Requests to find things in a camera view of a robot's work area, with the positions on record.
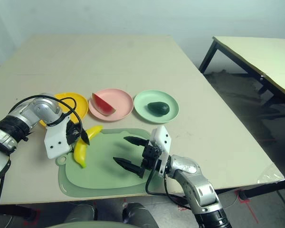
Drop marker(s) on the dark robot right leg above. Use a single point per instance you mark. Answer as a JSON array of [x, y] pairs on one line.
[[140, 215]]

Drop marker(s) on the large translucent green cutting mat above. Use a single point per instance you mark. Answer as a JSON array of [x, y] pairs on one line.
[[97, 193]]

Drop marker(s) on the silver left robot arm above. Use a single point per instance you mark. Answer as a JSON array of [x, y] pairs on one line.
[[40, 109]]

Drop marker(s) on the dark robot leg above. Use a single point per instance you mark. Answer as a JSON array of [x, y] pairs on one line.
[[140, 215], [82, 212]]

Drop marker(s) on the light green cutting board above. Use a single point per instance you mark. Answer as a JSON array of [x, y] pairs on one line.
[[102, 175]]

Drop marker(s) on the pink plastic plate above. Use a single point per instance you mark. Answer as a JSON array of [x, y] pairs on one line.
[[121, 104]]

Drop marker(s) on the yellow toy banana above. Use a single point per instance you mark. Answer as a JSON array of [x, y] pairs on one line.
[[79, 154]]

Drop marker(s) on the mint green plastic plate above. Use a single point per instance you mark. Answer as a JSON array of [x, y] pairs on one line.
[[142, 111]]

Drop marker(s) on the grey-green robot torso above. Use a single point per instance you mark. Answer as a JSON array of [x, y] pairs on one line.
[[85, 225]]

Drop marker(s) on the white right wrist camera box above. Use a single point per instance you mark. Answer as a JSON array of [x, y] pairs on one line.
[[162, 140]]

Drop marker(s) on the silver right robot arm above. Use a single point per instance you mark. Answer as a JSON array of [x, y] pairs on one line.
[[199, 185]]

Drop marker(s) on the dark green toy avocado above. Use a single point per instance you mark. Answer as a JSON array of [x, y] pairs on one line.
[[158, 108]]

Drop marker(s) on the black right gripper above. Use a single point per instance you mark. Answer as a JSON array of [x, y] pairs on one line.
[[150, 155]]

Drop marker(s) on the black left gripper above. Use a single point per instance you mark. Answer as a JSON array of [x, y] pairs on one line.
[[73, 134]]

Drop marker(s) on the dark robot left leg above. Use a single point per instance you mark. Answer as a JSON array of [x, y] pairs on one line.
[[82, 212]]

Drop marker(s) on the beige side table black frame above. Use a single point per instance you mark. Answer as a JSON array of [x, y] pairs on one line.
[[251, 52]]

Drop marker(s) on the clear plastic table corner film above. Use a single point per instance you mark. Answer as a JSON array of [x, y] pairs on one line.
[[270, 174]]

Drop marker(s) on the yellow plastic plate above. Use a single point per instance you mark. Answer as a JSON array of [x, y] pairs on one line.
[[78, 104]]

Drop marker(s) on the red toy watermelon slice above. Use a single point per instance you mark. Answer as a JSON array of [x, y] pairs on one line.
[[102, 105]]

